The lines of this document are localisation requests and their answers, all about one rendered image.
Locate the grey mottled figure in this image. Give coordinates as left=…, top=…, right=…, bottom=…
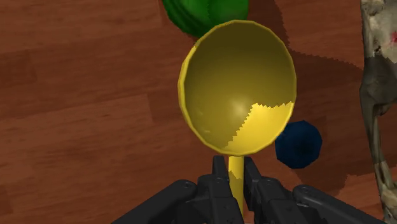
left=359, top=0, right=397, bottom=224

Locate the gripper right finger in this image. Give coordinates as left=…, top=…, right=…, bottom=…
left=243, top=157, right=386, bottom=224

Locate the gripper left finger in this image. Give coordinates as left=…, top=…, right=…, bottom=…
left=112, top=155, right=245, bottom=224

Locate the dark blue ball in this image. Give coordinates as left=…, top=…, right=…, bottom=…
left=274, top=120, right=323, bottom=170

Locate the green round fruit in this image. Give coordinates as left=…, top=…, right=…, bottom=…
left=161, top=0, right=250, bottom=38

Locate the yellow ladle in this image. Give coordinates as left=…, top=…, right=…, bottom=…
left=178, top=19, right=297, bottom=218

